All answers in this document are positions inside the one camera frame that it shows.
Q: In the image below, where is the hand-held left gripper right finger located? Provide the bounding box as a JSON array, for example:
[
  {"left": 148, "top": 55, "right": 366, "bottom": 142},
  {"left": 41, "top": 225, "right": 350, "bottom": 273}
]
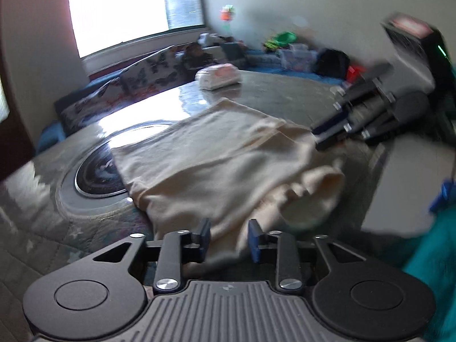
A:
[{"left": 248, "top": 219, "right": 357, "bottom": 290}]

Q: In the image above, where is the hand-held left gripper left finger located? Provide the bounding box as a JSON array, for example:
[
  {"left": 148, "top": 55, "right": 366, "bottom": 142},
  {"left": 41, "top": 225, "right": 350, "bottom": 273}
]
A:
[{"left": 92, "top": 217, "right": 212, "bottom": 293}]

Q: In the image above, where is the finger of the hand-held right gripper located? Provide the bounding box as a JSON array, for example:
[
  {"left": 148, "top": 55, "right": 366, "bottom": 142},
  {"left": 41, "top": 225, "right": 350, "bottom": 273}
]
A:
[
  {"left": 333, "top": 63, "right": 393, "bottom": 112},
  {"left": 311, "top": 103, "right": 397, "bottom": 151}
]

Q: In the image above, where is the cream cloth garment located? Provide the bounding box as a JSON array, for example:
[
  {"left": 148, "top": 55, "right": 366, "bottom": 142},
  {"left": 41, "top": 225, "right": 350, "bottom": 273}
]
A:
[{"left": 112, "top": 97, "right": 349, "bottom": 268}]

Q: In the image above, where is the red item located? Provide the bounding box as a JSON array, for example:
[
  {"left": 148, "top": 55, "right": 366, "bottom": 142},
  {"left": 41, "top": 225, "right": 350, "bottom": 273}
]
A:
[{"left": 346, "top": 66, "right": 365, "bottom": 83}]

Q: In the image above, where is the black backpack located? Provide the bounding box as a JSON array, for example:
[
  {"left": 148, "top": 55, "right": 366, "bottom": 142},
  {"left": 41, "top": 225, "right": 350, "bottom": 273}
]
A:
[{"left": 315, "top": 48, "right": 350, "bottom": 78}]

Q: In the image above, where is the clear storage box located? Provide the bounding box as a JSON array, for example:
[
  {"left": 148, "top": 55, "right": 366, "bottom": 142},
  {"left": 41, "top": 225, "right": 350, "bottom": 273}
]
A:
[{"left": 278, "top": 44, "right": 318, "bottom": 72}]

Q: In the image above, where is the green plastic toy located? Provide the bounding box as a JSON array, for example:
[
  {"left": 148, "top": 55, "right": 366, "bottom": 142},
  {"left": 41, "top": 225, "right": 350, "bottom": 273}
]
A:
[{"left": 264, "top": 31, "right": 297, "bottom": 50}]

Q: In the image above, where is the white tissue pack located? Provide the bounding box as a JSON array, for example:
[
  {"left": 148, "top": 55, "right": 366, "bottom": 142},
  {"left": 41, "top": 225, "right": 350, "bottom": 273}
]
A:
[{"left": 196, "top": 63, "right": 241, "bottom": 91}]

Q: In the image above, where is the round inset cooker plate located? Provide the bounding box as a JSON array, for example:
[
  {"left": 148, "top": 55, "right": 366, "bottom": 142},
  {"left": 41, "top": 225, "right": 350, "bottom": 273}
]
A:
[{"left": 59, "top": 123, "right": 174, "bottom": 200}]

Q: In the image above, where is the butterfly print cushion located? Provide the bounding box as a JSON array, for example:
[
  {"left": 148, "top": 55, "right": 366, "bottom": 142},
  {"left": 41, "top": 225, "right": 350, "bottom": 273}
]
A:
[{"left": 54, "top": 44, "right": 189, "bottom": 125}]

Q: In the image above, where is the teal cloth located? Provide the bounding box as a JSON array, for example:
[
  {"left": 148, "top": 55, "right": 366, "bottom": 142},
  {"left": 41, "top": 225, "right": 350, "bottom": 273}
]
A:
[{"left": 401, "top": 181, "right": 456, "bottom": 342}]

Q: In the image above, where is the window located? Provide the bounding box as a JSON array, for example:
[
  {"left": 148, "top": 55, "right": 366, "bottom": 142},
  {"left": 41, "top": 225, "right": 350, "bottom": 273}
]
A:
[{"left": 67, "top": 0, "right": 206, "bottom": 58}]

